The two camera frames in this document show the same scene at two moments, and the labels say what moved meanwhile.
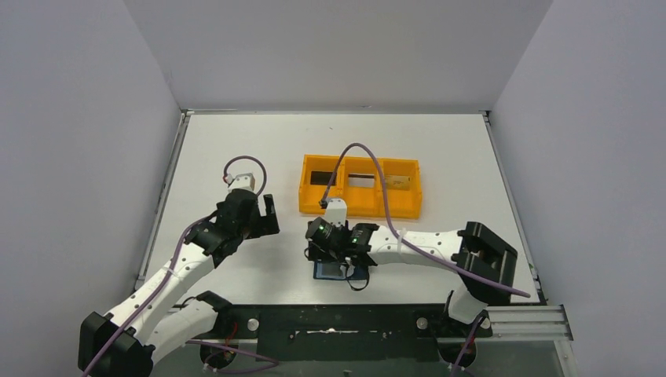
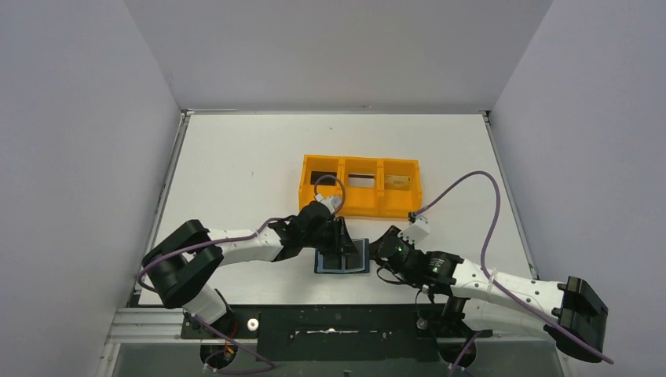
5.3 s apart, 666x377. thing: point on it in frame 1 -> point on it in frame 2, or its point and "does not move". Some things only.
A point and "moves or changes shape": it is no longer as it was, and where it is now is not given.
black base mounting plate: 344,333 does not move
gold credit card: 400,182 does not move
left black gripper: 258,222 -> 337,236
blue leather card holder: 333,270 moves or changes shape
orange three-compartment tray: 356,181 does not move
